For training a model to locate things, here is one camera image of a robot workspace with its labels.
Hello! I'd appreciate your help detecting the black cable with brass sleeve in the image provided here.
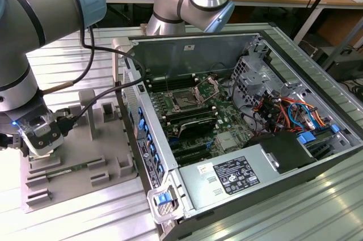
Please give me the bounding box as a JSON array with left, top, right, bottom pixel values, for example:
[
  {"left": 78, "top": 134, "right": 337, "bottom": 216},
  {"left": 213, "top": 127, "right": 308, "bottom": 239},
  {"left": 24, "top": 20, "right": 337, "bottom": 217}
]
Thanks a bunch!
[{"left": 41, "top": 24, "right": 96, "bottom": 94}]

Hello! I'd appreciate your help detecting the black RAM slot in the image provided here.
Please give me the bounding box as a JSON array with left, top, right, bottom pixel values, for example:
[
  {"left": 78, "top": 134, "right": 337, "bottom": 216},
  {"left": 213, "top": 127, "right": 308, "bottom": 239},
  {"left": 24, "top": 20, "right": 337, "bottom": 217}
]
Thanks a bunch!
[
  {"left": 147, "top": 74, "right": 197, "bottom": 83},
  {"left": 163, "top": 105, "right": 213, "bottom": 116},
  {"left": 166, "top": 111, "right": 217, "bottom": 125},
  {"left": 150, "top": 81, "right": 198, "bottom": 92}
]

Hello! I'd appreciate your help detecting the silver metal drive cage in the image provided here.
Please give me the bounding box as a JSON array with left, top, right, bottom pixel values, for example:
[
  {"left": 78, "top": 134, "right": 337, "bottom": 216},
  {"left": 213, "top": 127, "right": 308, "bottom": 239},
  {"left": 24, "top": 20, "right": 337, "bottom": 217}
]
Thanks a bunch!
[{"left": 230, "top": 56, "right": 285, "bottom": 109}]

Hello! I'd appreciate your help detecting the CPU socket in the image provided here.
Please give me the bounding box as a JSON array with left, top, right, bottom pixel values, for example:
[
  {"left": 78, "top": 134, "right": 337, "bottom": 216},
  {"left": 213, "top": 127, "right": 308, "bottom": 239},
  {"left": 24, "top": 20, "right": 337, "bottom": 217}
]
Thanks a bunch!
[{"left": 169, "top": 89, "right": 201, "bottom": 111}]

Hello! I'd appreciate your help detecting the green motherboard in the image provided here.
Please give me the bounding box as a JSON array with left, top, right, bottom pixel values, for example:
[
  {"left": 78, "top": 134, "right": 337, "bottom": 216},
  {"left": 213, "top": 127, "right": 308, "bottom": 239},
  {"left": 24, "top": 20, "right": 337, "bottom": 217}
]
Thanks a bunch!
[{"left": 143, "top": 72, "right": 258, "bottom": 167}]

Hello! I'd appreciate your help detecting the open PC case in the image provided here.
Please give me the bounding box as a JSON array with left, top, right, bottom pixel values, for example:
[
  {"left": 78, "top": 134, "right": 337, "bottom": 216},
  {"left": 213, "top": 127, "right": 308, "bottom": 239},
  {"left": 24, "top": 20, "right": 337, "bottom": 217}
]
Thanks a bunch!
[{"left": 111, "top": 22, "right": 363, "bottom": 241}]

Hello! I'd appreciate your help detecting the black expansion slot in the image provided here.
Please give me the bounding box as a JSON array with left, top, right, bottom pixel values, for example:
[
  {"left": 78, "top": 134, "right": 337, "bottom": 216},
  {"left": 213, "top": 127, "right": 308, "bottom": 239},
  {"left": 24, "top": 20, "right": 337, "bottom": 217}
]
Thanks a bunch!
[
  {"left": 171, "top": 142, "right": 210, "bottom": 154},
  {"left": 174, "top": 149, "right": 213, "bottom": 163}
]

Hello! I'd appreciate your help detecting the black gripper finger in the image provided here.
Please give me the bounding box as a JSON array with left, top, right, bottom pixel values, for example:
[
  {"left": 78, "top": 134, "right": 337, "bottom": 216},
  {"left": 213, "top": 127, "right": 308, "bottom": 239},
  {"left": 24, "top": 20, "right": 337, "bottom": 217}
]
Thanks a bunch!
[{"left": 0, "top": 134, "right": 29, "bottom": 157}]

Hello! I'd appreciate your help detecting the blue disk carrier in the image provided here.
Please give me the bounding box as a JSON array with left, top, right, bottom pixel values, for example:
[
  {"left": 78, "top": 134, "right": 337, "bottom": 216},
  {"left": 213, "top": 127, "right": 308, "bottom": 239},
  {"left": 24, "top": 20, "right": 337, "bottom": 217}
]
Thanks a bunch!
[{"left": 297, "top": 124, "right": 341, "bottom": 160}]

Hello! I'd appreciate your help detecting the green RAM stick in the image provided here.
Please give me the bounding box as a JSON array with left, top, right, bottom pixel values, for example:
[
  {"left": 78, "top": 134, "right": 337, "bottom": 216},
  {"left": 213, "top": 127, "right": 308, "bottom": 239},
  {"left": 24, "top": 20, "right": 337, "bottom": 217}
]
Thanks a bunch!
[{"left": 46, "top": 162, "right": 97, "bottom": 179}]

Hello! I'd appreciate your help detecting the grey power supply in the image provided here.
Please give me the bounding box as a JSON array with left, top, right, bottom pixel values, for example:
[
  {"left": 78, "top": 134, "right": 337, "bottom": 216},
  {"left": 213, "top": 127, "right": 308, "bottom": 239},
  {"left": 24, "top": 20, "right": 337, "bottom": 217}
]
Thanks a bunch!
[{"left": 177, "top": 143, "right": 284, "bottom": 212}]

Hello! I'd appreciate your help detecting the grey parts rack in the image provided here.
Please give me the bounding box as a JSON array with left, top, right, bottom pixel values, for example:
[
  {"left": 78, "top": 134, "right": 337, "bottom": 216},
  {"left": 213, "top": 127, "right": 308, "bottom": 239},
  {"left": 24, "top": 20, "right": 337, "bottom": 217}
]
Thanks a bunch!
[{"left": 19, "top": 89, "right": 138, "bottom": 215}]

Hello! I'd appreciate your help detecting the black plastic shroud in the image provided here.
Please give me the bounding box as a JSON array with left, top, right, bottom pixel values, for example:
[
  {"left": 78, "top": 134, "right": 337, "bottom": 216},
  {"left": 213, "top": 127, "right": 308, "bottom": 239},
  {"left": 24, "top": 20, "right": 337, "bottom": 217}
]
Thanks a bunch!
[{"left": 243, "top": 132, "right": 318, "bottom": 176}]

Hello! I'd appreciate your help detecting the black camera cable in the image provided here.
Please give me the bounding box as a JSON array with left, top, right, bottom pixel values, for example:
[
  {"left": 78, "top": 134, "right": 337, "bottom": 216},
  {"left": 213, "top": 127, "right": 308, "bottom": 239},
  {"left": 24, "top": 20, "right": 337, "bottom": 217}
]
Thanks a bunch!
[{"left": 55, "top": 25, "right": 148, "bottom": 137}]

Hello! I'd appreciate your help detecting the red and black wire bundle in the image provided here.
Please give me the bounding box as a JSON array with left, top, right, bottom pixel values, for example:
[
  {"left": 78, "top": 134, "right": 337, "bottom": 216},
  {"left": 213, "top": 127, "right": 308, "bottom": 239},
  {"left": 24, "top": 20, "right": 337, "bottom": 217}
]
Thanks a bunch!
[{"left": 254, "top": 95, "right": 301, "bottom": 134}]

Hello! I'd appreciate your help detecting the orange data wire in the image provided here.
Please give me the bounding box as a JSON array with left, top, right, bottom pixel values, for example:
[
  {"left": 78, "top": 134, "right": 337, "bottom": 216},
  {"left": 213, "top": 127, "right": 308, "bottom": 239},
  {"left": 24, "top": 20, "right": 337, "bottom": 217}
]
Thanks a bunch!
[{"left": 311, "top": 107, "right": 333, "bottom": 128}]

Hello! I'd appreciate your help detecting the black graphics card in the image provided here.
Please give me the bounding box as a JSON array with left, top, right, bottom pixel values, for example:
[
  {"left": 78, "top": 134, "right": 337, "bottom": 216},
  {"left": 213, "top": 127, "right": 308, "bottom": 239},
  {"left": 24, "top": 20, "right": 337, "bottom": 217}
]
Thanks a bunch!
[{"left": 178, "top": 117, "right": 216, "bottom": 141}]

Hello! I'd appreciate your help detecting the black floor computer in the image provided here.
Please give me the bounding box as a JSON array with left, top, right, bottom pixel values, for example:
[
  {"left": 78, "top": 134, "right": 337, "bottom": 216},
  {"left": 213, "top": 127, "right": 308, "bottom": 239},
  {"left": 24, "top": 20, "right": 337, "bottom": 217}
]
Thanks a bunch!
[{"left": 323, "top": 46, "right": 363, "bottom": 83}]

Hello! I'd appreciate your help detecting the blue data wire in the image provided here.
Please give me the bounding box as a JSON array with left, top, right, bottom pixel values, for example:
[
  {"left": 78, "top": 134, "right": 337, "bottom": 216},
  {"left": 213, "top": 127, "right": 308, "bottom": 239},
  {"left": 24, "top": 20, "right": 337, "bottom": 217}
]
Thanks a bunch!
[{"left": 287, "top": 101, "right": 316, "bottom": 129}]

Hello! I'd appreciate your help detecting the silver chipset heatsink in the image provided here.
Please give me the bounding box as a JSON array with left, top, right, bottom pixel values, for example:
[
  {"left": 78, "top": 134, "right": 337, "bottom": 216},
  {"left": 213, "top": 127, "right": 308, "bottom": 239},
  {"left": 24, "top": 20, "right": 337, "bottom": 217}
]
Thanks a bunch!
[{"left": 216, "top": 133, "right": 238, "bottom": 151}]

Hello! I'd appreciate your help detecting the metal socket cover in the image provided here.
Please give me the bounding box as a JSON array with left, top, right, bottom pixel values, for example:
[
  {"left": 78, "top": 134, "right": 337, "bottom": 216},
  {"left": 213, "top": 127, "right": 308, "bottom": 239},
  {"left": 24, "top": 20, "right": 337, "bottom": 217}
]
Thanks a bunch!
[{"left": 193, "top": 77, "right": 221, "bottom": 103}]

